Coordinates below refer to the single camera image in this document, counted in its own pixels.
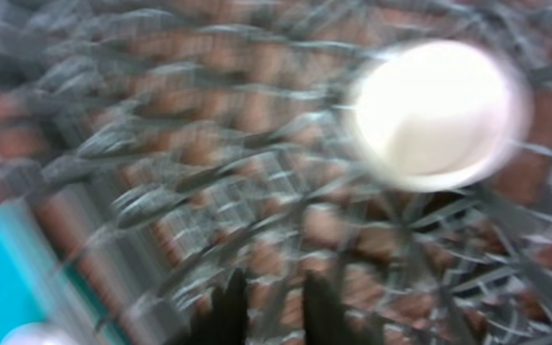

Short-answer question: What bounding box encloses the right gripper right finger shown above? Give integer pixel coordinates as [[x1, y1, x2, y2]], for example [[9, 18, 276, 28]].
[[302, 271, 384, 345]]

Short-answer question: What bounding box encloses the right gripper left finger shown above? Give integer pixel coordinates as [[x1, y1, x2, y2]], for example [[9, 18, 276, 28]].
[[170, 268, 248, 345]]

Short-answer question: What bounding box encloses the white cup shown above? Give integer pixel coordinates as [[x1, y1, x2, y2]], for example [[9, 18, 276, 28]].
[[341, 39, 534, 193]]

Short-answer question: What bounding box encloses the grey dishwasher rack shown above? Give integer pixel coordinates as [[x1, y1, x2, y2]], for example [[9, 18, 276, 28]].
[[0, 1, 552, 344]]

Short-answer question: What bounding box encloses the small pink plate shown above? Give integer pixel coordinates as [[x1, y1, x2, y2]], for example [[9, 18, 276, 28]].
[[0, 323, 79, 345]]

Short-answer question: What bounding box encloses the teal serving tray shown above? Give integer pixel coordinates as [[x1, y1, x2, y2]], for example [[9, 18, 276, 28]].
[[0, 199, 129, 345]]

